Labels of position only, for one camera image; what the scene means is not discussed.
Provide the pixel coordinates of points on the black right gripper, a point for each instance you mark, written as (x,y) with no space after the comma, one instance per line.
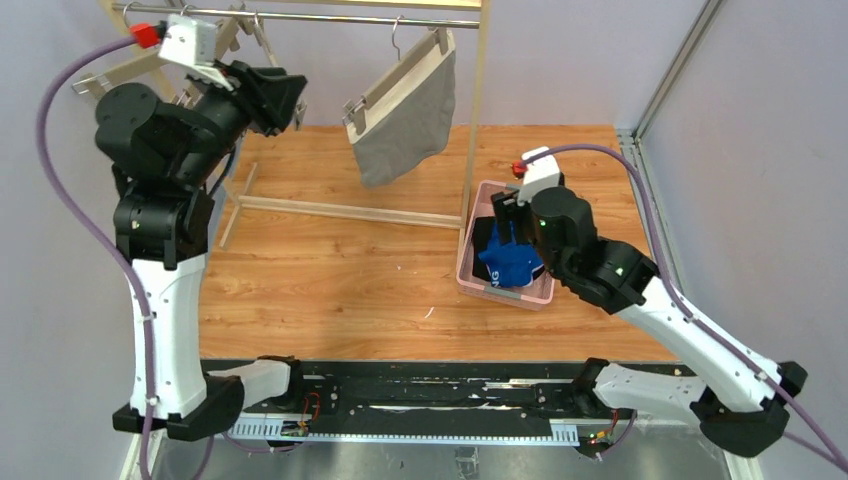
(505,204)

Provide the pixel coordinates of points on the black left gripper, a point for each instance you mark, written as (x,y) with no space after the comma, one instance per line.
(255,92)

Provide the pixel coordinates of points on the black underwear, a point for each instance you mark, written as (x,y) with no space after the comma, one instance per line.
(484,227)

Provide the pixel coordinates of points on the blue underwear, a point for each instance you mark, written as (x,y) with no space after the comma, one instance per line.
(512,265)

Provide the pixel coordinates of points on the wooden clip hanger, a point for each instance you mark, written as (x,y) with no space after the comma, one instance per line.
(226,41)
(143,62)

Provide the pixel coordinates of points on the wooden hanger with grey underwear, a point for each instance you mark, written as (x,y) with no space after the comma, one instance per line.
(397,79)

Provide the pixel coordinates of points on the grey underwear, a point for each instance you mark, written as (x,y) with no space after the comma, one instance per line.
(409,128)

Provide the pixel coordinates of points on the wooden hanger with blue underwear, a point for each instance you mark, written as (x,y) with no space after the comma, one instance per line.
(264,43)

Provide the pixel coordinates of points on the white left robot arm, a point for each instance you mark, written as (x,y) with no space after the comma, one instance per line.
(162,155)

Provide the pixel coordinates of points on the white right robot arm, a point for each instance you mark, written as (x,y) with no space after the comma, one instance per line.
(734,396)

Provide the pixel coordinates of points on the empty wooden clip hanger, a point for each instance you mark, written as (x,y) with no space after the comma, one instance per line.
(143,62)

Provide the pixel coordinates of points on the pink plastic laundry basket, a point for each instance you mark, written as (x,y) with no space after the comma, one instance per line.
(534,297)

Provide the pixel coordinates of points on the metal hanging rod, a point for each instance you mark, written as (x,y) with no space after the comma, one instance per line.
(314,18)

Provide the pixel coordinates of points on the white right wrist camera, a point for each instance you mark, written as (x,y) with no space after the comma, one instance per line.
(536,176)

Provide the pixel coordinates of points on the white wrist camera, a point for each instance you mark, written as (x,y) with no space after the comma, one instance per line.
(191,44)
(536,176)

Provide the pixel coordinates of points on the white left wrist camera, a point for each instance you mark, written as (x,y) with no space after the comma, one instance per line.
(191,44)

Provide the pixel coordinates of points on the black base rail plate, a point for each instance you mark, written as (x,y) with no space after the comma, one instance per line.
(448,399)

